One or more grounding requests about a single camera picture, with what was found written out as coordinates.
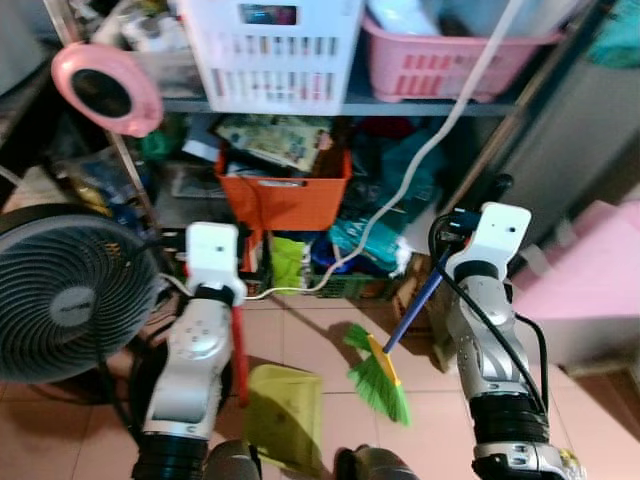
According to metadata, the green broom with blue handle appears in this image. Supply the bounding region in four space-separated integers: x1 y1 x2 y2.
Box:
344 272 447 427

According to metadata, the yellow-green dustpan with red handle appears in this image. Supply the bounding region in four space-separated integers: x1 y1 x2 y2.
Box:
230 303 325 477

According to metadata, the black floor fan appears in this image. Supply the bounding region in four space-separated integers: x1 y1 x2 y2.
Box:
0 203 169 385

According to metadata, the blue-green cloth pile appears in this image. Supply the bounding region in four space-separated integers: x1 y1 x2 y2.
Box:
328 128 443 273

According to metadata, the grey metal shelf rack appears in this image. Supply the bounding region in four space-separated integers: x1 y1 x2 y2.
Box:
40 0 616 301

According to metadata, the green plastic crate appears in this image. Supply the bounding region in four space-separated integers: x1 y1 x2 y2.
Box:
298 268 399 302

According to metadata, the pink covered box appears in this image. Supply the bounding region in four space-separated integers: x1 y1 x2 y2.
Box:
508 199 640 373

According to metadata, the grey cabinet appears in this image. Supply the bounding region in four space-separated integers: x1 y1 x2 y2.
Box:
440 55 640 256

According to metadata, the pink plastic basket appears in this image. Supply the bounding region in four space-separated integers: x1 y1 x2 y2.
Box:
361 10 563 104

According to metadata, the lime green bag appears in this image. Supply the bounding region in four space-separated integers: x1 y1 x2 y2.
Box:
269 234 308 292

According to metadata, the orange plastic basket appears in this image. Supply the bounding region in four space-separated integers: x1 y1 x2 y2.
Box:
214 148 354 234

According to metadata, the printed paper pack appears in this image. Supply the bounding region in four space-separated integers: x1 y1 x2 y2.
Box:
214 114 333 173

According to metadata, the teal cloth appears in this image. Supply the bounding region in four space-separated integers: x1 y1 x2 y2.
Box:
588 0 640 70

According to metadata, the white plastic laundry basket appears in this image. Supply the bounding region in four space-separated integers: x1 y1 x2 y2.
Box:
177 0 364 117

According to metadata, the grey robot right leg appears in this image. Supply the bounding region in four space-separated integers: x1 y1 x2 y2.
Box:
334 444 423 480

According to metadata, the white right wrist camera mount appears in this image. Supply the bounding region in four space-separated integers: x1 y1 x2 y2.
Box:
453 202 534 273

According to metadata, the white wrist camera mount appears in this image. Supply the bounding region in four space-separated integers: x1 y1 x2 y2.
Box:
453 202 534 273
185 221 242 293

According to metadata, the white cable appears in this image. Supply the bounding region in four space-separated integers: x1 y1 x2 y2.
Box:
243 0 527 301

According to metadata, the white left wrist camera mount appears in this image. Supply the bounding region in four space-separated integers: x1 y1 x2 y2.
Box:
185 221 242 293

